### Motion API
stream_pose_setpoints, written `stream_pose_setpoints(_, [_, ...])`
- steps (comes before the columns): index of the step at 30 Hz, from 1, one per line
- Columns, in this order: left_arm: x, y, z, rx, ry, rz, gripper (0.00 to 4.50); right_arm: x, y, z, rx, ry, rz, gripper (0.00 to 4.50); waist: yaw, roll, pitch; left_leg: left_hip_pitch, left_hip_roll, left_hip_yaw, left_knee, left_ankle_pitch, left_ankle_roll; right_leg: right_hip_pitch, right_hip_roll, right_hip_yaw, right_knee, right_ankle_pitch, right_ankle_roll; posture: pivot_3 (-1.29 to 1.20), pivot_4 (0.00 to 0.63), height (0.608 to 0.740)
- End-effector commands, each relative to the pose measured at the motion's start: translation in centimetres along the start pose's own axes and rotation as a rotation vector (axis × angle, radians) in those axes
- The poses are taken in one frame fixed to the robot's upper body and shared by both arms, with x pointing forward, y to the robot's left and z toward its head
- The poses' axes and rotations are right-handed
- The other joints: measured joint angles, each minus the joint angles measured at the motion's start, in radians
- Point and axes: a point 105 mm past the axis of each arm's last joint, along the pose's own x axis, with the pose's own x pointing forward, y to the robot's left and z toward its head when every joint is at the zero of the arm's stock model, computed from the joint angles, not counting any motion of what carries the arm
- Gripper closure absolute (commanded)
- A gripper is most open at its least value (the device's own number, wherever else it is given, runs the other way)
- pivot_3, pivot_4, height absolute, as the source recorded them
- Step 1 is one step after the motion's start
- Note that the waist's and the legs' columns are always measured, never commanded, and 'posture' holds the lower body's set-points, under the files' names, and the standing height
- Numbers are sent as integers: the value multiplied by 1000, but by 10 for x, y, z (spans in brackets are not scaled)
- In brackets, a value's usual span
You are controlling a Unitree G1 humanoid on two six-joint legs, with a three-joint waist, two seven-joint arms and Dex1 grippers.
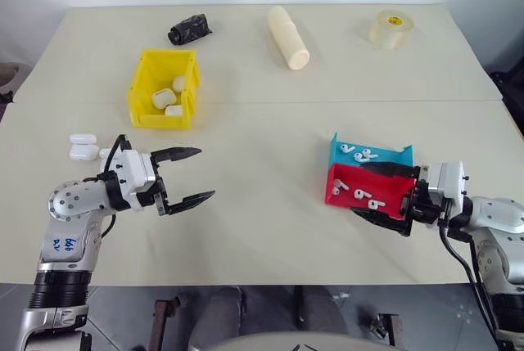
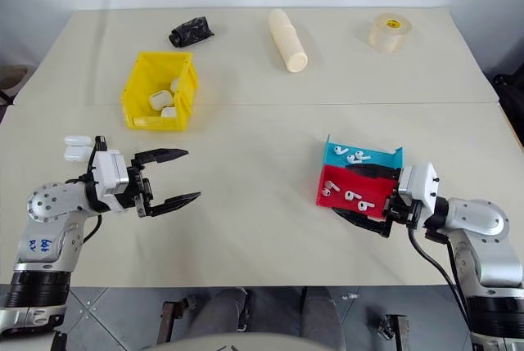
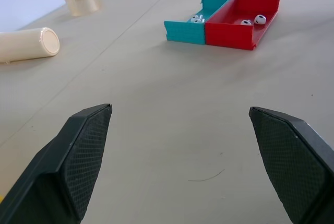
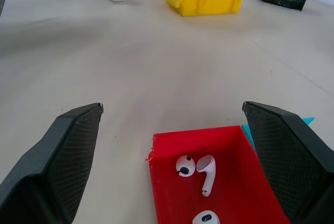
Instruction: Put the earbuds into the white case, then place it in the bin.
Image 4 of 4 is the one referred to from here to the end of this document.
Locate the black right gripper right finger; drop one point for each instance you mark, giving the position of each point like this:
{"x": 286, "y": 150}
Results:
{"x": 292, "y": 161}

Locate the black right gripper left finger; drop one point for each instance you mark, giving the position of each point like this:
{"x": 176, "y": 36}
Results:
{"x": 52, "y": 171}

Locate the teal plastic tray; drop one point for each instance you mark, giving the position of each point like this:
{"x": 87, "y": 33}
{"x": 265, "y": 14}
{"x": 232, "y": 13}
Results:
{"x": 247, "y": 134}

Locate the red plastic tray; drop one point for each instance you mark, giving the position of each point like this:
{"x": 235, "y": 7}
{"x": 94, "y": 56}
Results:
{"x": 235, "y": 161}

